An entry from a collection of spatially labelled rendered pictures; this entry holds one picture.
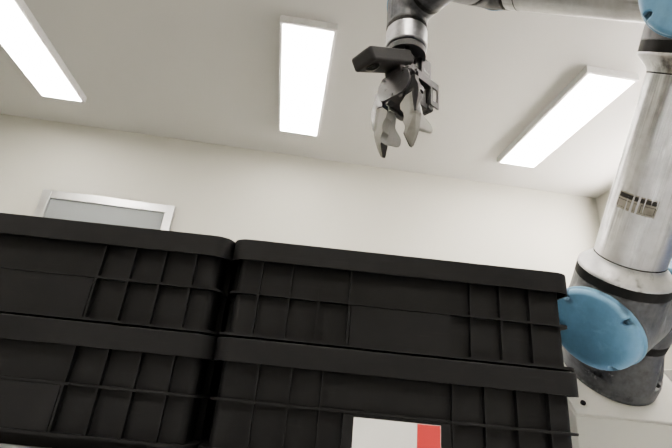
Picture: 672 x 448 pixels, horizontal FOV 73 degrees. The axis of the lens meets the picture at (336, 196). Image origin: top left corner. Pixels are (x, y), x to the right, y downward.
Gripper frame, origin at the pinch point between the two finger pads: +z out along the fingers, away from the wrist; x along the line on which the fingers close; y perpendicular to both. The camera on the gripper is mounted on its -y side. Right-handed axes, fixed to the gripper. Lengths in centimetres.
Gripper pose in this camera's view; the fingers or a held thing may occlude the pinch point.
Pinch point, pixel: (393, 143)
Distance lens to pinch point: 73.3
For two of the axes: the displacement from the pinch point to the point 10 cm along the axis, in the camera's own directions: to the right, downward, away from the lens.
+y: 7.4, 3.3, 5.9
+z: -0.9, 9.1, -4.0
